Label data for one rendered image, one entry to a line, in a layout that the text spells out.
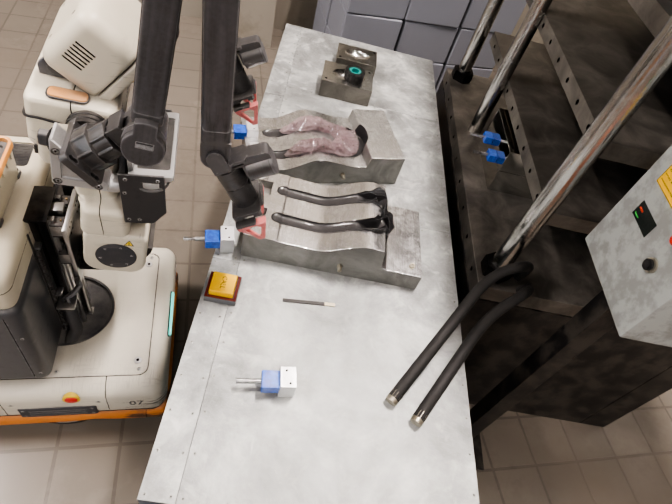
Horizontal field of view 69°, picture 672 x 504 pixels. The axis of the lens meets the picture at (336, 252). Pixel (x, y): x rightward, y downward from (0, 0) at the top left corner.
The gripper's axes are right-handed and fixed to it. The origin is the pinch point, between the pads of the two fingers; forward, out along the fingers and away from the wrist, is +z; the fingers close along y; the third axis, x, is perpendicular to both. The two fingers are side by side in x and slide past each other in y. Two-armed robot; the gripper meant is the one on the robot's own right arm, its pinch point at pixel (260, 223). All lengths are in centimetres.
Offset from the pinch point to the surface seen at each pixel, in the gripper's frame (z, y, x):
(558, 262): 65, 7, -81
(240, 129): 10, 52, 8
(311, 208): 17.5, 16.9, -9.4
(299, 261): 21.0, 2.3, -3.3
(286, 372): 15.3, -31.5, 1.3
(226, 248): 12.7, 6.6, 14.3
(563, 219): 36, 4, -77
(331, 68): 26, 95, -24
